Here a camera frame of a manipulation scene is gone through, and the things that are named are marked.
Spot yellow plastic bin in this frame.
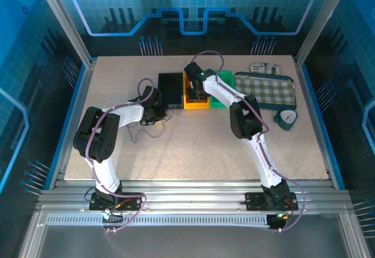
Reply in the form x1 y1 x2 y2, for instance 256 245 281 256
183 73 211 111

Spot dark purple cable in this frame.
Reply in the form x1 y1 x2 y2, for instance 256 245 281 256
127 108 174 142

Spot black plastic bin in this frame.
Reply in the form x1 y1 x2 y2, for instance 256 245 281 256
158 72 185 110

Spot green plastic bin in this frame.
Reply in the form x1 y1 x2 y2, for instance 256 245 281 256
209 70 235 110

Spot green checkered zip pouch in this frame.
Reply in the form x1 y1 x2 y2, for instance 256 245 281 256
234 71 296 110

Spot teal alarm clock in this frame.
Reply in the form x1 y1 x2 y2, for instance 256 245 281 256
274 108 299 132

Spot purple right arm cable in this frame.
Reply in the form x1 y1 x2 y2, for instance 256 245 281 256
190 49 307 233

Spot aluminium front rail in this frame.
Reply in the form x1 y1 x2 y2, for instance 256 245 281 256
35 179 355 213

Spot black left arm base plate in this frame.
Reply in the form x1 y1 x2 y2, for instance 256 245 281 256
89 192 147 212

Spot slotted grey cable duct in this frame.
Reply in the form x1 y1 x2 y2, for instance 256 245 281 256
45 215 272 227

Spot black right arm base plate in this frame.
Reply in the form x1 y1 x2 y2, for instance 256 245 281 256
245 192 299 212

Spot aluminium frame post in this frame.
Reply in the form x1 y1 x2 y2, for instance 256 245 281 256
33 0 97 67
294 0 354 68

